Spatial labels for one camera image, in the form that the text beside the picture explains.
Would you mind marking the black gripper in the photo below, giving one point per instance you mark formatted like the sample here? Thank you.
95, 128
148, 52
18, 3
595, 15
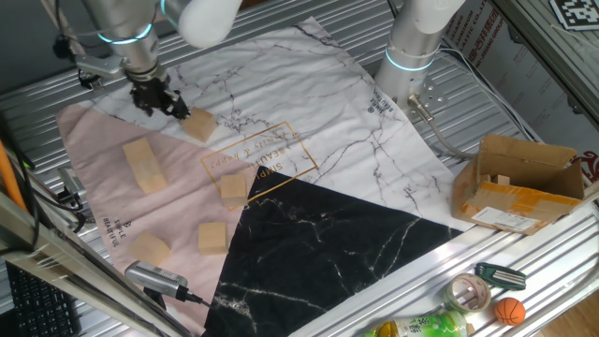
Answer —
149, 90

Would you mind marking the light wooden cube block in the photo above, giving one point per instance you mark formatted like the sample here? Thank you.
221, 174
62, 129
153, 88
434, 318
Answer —
138, 152
152, 178
233, 189
212, 238
201, 125
150, 248

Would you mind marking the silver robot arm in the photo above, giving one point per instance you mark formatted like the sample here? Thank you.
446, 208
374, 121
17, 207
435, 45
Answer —
412, 28

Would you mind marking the marble pattern table cloth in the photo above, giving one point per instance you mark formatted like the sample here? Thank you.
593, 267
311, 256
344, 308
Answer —
304, 93

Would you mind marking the orange pole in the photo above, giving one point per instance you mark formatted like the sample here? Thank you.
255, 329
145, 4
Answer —
9, 178

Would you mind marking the black keyboard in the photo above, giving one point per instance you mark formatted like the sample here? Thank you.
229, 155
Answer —
39, 306

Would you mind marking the small wooden piece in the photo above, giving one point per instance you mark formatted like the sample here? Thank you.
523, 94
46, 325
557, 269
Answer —
485, 178
502, 179

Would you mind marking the green tea bottle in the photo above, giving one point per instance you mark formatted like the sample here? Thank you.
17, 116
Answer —
421, 326

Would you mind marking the clear tape roll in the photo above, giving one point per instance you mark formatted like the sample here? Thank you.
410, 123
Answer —
456, 295

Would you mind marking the grey printed board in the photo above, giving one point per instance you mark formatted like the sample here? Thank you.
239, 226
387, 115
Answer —
515, 79

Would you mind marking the brown cardboard box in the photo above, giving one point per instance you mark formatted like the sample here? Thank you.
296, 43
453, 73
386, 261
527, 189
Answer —
517, 196

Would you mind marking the green hex key set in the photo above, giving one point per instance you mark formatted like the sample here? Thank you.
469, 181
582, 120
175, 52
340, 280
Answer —
501, 276

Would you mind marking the small orange basketball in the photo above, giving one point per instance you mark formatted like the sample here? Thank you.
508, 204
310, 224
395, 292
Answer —
510, 311

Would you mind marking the black white marker tag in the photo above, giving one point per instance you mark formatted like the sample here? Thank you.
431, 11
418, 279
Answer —
575, 14

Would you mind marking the red paper ornament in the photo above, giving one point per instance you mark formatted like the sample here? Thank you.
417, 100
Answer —
592, 166

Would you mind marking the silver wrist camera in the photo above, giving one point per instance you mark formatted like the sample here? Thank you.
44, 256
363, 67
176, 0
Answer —
100, 65

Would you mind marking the silver side camera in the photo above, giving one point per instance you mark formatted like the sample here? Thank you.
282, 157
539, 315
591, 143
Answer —
70, 179

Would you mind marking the silver ribbed camera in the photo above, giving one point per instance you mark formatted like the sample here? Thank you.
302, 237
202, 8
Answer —
156, 278

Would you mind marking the aluminium frame beam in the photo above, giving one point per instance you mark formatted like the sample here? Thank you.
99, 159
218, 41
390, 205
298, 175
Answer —
70, 264

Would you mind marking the black camera stand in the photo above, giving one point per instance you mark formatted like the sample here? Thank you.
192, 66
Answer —
154, 297

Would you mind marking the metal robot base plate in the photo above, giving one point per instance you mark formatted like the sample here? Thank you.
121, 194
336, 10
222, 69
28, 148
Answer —
433, 96

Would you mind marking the grey frame beam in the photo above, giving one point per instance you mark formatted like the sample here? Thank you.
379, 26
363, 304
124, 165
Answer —
547, 51

